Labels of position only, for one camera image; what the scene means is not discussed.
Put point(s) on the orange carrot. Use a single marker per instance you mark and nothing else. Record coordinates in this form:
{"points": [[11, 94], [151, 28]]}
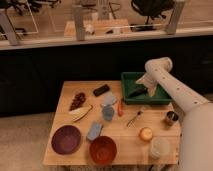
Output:
{"points": [[120, 108]]}

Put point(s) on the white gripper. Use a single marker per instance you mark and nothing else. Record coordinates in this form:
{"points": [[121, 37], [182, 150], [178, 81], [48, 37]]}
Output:
{"points": [[149, 83]]}

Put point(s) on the white paper cup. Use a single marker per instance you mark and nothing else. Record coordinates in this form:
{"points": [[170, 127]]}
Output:
{"points": [[159, 147]]}

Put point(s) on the black dish brush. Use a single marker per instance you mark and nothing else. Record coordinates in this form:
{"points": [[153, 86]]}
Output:
{"points": [[137, 92]]}

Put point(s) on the small metal cup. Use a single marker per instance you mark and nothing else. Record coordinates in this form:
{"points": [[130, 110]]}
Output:
{"points": [[171, 118]]}

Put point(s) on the brown grape bunch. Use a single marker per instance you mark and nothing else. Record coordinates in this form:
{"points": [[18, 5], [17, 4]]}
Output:
{"points": [[78, 100]]}

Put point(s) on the green plastic tray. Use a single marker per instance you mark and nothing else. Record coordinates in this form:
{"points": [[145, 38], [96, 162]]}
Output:
{"points": [[128, 84]]}

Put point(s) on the metal spoon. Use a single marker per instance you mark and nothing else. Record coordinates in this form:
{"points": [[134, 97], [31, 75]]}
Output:
{"points": [[134, 118]]}

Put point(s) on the black office chair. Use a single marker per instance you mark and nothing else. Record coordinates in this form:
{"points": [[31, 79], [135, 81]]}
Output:
{"points": [[152, 8]]}

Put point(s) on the red bowl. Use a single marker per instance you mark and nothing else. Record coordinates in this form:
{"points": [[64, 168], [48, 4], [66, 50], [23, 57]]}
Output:
{"points": [[103, 150]]}

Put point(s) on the wooden background bench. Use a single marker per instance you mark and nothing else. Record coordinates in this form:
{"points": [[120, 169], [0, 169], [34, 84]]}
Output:
{"points": [[100, 27]]}

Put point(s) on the wooden table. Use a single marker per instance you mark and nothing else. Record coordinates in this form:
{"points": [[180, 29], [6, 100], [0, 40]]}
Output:
{"points": [[131, 149]]}

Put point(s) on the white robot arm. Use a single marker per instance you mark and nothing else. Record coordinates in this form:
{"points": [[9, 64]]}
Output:
{"points": [[196, 144]]}

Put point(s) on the purple bowl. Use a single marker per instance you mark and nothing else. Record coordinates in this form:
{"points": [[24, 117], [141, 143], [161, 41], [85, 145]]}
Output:
{"points": [[66, 140]]}

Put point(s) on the black rectangular block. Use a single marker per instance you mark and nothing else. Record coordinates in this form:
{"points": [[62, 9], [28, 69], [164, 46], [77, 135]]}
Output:
{"points": [[101, 90]]}

